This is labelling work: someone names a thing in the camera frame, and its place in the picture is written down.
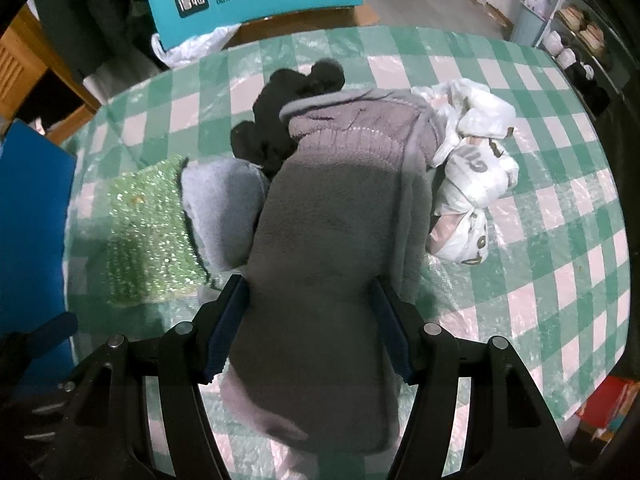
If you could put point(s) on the red cardboard box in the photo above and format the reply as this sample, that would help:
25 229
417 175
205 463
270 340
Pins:
600 405

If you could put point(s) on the teal printed box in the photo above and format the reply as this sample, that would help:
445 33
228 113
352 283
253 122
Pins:
250 5

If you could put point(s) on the white patterned socks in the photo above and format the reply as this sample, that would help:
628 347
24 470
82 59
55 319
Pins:
475 170

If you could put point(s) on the black shoe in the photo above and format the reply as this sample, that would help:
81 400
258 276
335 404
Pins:
587 82

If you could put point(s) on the grey fleece garment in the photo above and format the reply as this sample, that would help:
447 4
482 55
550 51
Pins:
330 260

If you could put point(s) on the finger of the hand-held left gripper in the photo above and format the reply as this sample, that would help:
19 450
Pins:
52 402

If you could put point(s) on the beige shoe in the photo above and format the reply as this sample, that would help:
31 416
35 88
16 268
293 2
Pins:
592 35
572 16

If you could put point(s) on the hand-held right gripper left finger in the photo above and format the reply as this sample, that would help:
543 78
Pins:
225 330

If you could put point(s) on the white shoe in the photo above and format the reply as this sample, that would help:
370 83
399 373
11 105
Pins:
567 56
552 40

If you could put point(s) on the blue cardboard box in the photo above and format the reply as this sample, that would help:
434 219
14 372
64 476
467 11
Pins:
30 210

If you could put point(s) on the shoe rack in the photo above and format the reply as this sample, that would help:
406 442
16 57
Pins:
607 55

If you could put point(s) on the black jacket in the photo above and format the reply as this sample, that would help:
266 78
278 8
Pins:
95 15

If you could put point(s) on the flat brown cardboard sheet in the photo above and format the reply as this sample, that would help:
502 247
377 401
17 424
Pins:
362 15

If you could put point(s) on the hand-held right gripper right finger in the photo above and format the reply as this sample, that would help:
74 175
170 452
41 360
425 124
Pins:
395 330

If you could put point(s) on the wooden cabinet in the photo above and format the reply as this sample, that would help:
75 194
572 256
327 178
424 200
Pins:
15 60

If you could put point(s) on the light grey fleece cloth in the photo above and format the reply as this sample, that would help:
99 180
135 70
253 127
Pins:
225 210

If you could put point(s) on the light blue trash bin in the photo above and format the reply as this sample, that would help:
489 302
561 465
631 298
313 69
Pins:
527 30

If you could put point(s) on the white plastic bag black print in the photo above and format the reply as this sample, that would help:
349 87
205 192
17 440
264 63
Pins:
462 240

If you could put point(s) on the green sequin cloth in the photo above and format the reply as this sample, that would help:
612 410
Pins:
145 230

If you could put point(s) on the crumpled white plastic bag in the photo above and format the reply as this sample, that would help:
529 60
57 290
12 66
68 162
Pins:
475 105

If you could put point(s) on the green checked tablecloth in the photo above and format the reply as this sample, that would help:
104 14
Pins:
525 210

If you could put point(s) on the black knit hat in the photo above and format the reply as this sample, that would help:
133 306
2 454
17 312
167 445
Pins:
280 105

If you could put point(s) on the thin white plastic bag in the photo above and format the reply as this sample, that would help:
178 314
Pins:
190 50

